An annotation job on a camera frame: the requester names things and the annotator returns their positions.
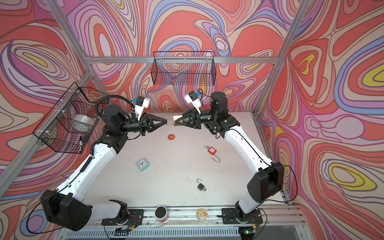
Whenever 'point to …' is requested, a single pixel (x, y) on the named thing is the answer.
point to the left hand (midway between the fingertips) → (166, 124)
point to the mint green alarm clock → (142, 164)
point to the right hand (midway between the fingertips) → (177, 125)
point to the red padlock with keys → (213, 151)
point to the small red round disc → (171, 137)
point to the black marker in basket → (80, 143)
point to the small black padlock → (200, 186)
